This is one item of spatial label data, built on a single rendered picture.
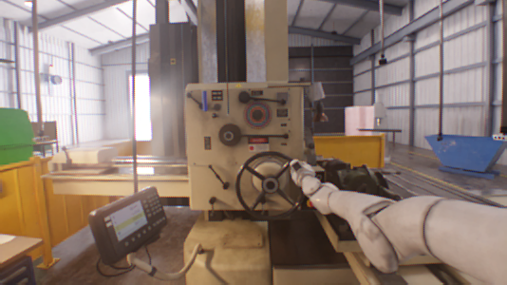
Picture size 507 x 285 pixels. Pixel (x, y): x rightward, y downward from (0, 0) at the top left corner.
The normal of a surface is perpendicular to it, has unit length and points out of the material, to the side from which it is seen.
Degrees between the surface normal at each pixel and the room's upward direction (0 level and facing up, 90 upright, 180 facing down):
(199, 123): 90
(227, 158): 90
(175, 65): 90
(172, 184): 90
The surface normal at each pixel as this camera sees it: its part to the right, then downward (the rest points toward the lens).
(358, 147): -0.04, 0.06
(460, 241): -0.99, -0.12
